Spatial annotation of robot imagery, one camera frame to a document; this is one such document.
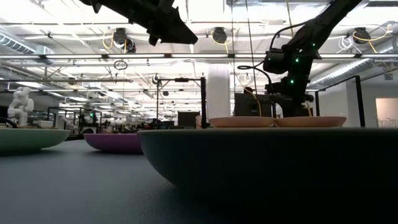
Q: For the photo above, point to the white humanoid robot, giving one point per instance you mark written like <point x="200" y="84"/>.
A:
<point x="20" y="105"/>

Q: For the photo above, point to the black workstation frame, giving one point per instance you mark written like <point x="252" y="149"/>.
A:
<point x="182" y="79"/>

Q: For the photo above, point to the white column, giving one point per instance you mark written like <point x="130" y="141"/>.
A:
<point x="218" y="93"/>

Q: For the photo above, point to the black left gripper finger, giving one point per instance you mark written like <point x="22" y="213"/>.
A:
<point x="177" y="40"/>
<point x="180" y="26"/>

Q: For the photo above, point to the purple plate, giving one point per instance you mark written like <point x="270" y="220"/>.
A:
<point x="115" y="143"/>

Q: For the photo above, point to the dark grey plate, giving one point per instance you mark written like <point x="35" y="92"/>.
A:
<point x="264" y="155"/>

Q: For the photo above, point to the pale mint plate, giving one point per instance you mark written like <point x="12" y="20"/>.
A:
<point x="28" y="140"/>

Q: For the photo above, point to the ceiling light strip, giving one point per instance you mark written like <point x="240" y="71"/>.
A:
<point x="136" y="56"/>

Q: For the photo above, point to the dark background workstation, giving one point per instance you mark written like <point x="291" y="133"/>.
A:
<point x="82" y="123"/>

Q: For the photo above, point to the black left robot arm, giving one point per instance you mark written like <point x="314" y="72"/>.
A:
<point x="115" y="6"/>

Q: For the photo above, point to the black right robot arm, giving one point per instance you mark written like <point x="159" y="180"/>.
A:
<point x="323" y="21"/>

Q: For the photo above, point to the silver ventilation duct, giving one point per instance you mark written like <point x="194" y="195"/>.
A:
<point x="357" y="64"/>
<point x="18" y="43"/>

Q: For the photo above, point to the black monitor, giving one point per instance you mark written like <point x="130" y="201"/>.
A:
<point x="248" y="105"/>

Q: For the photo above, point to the pink plate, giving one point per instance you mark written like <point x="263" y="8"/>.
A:
<point x="311" y="121"/>
<point x="241" y="122"/>

